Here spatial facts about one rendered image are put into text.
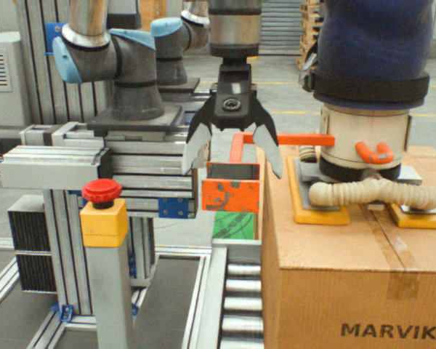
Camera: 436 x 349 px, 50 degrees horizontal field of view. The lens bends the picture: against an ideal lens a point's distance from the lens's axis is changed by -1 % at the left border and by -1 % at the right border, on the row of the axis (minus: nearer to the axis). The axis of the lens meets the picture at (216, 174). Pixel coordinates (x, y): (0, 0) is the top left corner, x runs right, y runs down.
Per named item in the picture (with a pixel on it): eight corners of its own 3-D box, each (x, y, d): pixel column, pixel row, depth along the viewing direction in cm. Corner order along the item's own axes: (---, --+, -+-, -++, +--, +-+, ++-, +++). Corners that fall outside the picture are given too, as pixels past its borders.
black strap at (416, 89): (445, 104, 84) (448, 81, 82) (315, 101, 86) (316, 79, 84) (408, 81, 105) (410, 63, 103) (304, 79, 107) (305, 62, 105)
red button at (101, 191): (117, 214, 82) (115, 193, 80) (78, 212, 82) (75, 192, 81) (126, 198, 88) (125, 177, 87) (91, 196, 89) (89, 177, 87)
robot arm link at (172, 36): (144, 56, 174) (142, 18, 169) (169, 52, 184) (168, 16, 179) (167, 59, 167) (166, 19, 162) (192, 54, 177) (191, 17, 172)
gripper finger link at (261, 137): (293, 158, 76) (262, 112, 74) (296, 171, 71) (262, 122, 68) (277, 168, 77) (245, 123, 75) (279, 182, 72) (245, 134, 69)
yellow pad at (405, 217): (452, 230, 87) (457, 206, 85) (397, 228, 87) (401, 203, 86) (401, 166, 118) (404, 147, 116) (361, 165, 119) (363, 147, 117)
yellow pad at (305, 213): (349, 226, 88) (351, 202, 86) (295, 224, 89) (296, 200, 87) (325, 164, 120) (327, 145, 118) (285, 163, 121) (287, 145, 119)
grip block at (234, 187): (259, 213, 70) (260, 182, 68) (201, 211, 70) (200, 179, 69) (259, 190, 78) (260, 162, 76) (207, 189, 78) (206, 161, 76)
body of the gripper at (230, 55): (258, 118, 76) (260, 42, 72) (258, 134, 68) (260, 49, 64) (211, 118, 77) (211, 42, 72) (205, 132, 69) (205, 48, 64)
